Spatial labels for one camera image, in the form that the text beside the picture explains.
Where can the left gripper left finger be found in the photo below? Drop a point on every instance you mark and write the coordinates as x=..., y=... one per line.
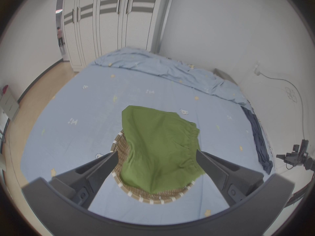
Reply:
x=96, y=176

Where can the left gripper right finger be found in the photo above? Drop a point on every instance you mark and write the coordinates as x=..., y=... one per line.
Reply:
x=221, y=173

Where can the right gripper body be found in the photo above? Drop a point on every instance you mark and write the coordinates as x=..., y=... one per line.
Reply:
x=292, y=158

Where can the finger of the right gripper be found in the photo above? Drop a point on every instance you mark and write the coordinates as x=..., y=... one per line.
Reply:
x=281, y=156

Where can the green shorts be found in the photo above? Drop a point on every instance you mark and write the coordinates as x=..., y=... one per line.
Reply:
x=157, y=151

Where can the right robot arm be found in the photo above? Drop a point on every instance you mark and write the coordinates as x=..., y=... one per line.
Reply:
x=308, y=161

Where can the dark blue garment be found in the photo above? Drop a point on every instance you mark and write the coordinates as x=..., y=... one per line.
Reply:
x=260, y=144

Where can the round woven basket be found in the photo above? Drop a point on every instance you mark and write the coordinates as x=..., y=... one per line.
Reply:
x=123, y=151

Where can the white small cabinet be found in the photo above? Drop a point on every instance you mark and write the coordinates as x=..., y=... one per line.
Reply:
x=8, y=104

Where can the pale blue quilt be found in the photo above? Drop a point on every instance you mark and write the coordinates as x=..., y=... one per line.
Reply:
x=172, y=70

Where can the red small object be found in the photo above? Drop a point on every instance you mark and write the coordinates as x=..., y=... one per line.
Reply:
x=4, y=90

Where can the person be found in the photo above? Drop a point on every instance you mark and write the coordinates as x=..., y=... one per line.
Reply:
x=59, y=36

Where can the white wardrobe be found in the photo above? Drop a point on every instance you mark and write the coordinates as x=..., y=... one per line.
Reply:
x=108, y=28

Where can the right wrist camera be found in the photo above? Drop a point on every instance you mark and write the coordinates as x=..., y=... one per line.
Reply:
x=296, y=148

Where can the grey wall pipe casing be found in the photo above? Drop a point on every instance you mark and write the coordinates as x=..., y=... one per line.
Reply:
x=160, y=21

